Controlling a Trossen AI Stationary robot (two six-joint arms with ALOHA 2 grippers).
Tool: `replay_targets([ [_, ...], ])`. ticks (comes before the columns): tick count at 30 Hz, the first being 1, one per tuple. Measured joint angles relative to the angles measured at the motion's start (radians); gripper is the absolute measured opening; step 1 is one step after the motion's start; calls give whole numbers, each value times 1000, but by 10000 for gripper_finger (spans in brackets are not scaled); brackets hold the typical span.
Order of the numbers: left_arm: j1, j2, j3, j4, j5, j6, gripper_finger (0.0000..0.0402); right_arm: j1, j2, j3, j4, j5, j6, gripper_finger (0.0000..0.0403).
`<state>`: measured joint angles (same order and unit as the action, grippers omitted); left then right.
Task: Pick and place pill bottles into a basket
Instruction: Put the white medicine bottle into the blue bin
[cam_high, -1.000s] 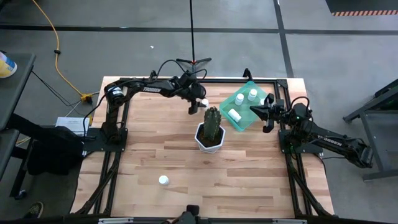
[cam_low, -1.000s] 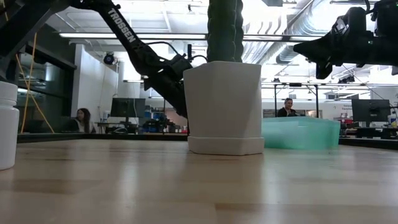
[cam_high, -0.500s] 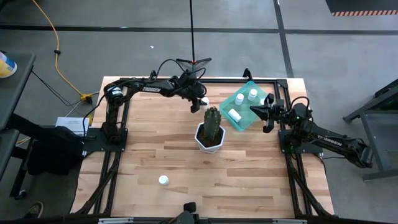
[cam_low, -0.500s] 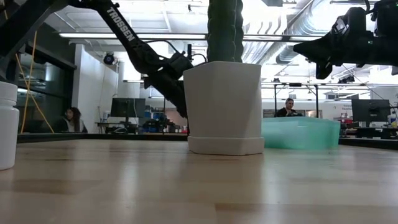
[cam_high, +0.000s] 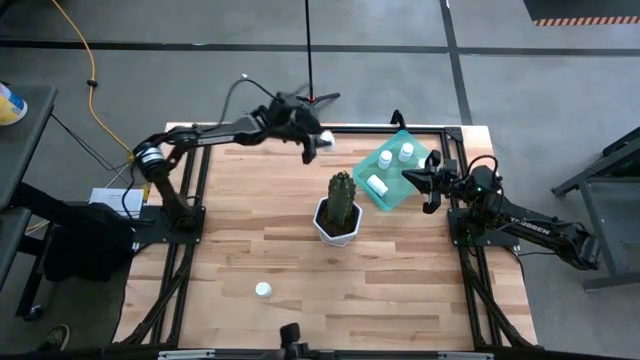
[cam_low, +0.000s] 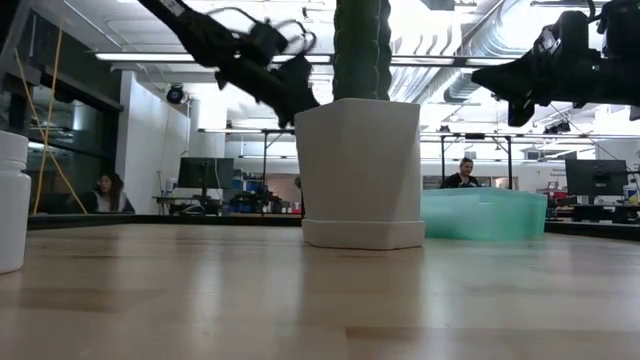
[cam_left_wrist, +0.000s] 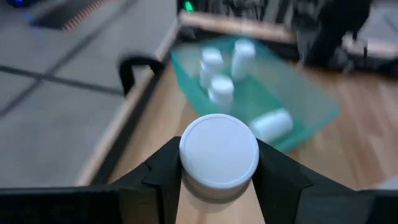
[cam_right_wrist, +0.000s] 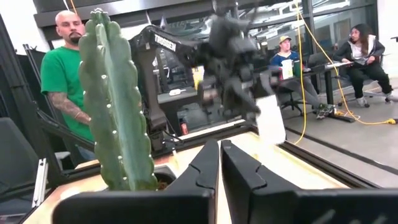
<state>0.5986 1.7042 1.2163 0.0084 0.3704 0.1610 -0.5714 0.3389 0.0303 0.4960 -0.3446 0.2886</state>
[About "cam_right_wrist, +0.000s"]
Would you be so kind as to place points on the black aluminium table frame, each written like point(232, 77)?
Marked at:
point(335, 171)

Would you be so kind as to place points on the green cup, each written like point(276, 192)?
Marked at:
point(297, 68)

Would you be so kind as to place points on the silver aluminium bar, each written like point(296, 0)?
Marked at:
point(40, 183)

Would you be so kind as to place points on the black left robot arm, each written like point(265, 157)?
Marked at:
point(149, 77)

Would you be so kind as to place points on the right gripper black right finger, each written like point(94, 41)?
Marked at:
point(255, 193)

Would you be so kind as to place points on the black office desk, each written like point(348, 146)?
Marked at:
point(329, 84)

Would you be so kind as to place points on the white handheld device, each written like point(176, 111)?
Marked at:
point(176, 92)

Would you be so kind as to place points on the white hexagonal plant pot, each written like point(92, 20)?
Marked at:
point(168, 171)

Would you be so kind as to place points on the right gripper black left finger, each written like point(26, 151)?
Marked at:
point(186, 199)

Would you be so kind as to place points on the dark grey side table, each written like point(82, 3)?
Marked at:
point(180, 105)

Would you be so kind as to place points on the yellow blue white container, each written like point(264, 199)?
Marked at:
point(198, 77)

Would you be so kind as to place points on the green cactus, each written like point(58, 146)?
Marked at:
point(115, 109)

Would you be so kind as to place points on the person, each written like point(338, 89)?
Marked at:
point(60, 71)
point(360, 46)
point(284, 57)

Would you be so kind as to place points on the black office chair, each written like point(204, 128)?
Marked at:
point(290, 99)

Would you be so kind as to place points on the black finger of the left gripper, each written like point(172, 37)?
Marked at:
point(242, 98)

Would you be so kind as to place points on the white pill bottle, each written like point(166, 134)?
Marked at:
point(270, 121)

